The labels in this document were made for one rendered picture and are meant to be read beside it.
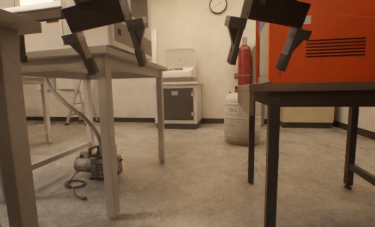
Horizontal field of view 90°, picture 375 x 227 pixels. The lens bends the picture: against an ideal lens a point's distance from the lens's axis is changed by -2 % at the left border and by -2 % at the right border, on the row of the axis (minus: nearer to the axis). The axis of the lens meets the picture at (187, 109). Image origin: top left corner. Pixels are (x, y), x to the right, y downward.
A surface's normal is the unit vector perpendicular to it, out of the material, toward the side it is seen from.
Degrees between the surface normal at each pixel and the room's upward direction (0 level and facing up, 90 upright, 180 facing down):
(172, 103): 90
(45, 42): 90
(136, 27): 114
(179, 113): 90
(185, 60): 105
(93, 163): 90
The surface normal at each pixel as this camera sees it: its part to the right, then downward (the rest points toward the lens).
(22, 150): 0.98, 0.00
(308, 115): -0.19, 0.11
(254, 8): 0.11, 0.49
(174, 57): -0.18, 0.36
